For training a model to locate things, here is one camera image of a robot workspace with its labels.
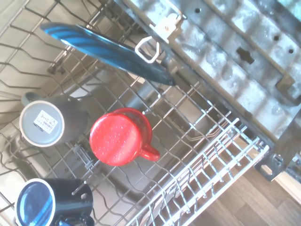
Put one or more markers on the blue striped plate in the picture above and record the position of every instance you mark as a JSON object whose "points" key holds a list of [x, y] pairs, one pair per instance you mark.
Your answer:
{"points": [[94, 44]]}

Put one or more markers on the dark blue glossy mug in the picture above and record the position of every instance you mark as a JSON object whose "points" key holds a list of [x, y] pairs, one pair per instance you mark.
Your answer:
{"points": [[35, 204]]}

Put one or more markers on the green mug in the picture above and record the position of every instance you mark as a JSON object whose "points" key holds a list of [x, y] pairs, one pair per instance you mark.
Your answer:
{"points": [[42, 123]]}

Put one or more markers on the white plastic rack clip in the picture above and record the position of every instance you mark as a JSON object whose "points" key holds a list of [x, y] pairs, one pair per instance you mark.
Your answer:
{"points": [[168, 24]]}

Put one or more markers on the red speckled enamel mug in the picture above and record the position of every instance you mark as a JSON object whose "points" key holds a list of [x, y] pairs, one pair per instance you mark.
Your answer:
{"points": [[113, 139]]}

